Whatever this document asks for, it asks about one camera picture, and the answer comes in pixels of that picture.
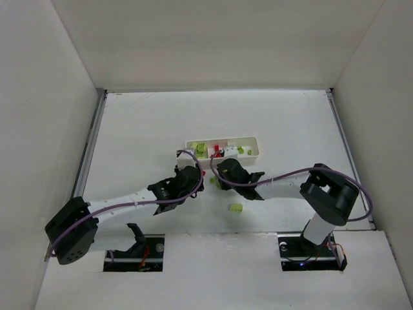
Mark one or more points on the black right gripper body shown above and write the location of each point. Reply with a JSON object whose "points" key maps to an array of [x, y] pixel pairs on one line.
{"points": [[226, 168]]}

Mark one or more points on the green large duplo brick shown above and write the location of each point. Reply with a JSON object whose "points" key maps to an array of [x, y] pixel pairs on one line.
{"points": [[201, 147]]}

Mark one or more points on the pale green arch duplo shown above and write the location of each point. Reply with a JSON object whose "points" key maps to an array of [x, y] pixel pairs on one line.
{"points": [[236, 207]]}

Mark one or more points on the pale green curved duplo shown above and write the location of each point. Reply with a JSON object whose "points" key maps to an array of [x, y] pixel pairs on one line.
{"points": [[201, 155]]}

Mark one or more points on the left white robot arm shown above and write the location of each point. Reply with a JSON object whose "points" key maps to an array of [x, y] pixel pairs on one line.
{"points": [[76, 228]]}

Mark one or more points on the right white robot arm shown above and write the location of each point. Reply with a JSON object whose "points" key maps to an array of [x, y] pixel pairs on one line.
{"points": [[330, 194]]}

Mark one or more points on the white three-compartment tray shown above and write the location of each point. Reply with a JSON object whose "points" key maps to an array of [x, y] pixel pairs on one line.
{"points": [[244, 149]]}

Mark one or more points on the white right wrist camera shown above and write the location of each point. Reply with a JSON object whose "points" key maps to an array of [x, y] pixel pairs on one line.
{"points": [[230, 152]]}

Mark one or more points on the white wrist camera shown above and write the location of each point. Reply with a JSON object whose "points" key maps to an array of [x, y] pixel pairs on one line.
{"points": [[181, 151], [230, 152]]}

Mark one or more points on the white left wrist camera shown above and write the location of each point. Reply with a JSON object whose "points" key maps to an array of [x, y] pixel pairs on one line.
{"points": [[181, 151]]}

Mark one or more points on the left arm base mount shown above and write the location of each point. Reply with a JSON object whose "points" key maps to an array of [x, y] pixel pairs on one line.
{"points": [[145, 255]]}

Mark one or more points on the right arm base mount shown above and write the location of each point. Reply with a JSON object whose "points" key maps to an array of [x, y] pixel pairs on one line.
{"points": [[298, 254]]}

